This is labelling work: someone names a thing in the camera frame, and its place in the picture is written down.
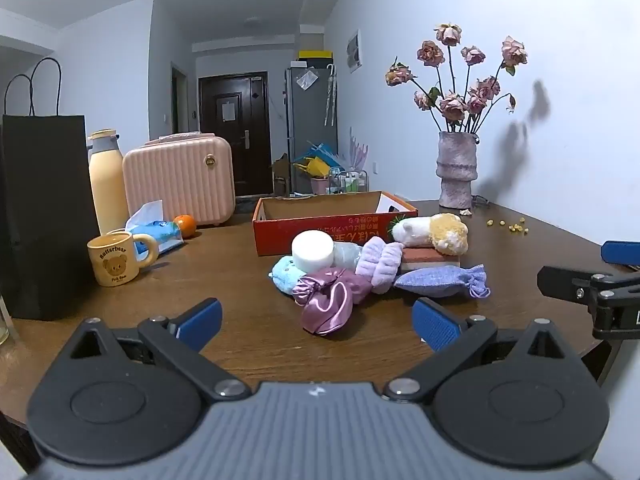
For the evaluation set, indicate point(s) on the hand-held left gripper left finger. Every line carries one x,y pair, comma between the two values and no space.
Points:
202,321

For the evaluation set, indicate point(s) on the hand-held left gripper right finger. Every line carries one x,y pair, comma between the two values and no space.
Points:
435,327

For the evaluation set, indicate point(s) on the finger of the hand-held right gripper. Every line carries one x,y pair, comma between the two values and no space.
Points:
622,252
565,282

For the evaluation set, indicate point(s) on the orange scouring sponge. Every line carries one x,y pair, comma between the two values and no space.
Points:
425,259

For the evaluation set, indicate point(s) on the lavender plush headband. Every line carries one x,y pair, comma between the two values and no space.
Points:
380,265

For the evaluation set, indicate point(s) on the white and yellow plush toy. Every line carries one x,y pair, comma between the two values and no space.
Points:
430,232

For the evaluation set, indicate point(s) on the white round sponge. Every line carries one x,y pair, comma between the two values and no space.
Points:
312,251

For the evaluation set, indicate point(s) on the red cardboard box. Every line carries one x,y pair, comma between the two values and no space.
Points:
325,230

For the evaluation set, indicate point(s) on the scattered yellow bits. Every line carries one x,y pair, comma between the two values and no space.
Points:
515,228

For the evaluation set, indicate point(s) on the light blue towel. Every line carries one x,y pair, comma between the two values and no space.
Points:
285,275

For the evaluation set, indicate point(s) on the orange fruit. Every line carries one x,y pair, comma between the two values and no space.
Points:
186,225

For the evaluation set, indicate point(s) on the blue tissue pack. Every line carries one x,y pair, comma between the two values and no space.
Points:
160,232

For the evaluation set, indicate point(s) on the yellow bear mug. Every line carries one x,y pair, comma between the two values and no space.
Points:
112,260

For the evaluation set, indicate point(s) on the mint mesh puff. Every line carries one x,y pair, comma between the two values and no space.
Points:
346,255

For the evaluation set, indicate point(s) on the small dark object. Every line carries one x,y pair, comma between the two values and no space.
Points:
482,201

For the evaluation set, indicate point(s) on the pink ribbed suitcase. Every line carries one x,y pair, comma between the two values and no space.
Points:
180,180

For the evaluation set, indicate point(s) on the pink textured vase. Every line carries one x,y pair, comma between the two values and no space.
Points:
456,170

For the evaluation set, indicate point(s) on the yellow water bottle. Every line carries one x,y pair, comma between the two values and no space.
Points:
107,185

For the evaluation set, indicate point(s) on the brown floor carton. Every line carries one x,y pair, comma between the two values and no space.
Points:
281,175

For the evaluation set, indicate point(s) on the dark entrance door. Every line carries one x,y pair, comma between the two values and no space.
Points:
250,160

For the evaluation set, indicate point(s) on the rolling storage cart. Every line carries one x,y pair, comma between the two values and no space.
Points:
347,182

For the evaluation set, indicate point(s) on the pink bucket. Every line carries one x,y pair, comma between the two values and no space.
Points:
319,185

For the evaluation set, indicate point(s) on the pink cloth bag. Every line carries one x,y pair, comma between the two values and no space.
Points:
180,137

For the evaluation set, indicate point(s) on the black paper bag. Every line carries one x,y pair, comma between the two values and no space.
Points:
45,210

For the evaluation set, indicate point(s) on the blue and yellow bag pile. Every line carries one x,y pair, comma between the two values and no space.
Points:
317,162

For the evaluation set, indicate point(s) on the dried pink roses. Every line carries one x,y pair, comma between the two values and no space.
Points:
452,105

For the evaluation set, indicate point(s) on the white door notice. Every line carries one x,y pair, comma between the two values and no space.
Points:
228,111

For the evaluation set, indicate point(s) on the interior side door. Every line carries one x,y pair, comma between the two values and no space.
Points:
179,100

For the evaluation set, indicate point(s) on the grey refrigerator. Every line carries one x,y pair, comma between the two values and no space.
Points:
310,120

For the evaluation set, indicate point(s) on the white folded umbrella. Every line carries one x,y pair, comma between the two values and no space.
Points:
330,95

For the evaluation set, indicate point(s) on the yellow and black box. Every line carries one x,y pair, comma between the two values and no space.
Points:
315,54

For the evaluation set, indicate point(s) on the wall fuse panel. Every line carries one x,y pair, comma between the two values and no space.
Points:
354,50

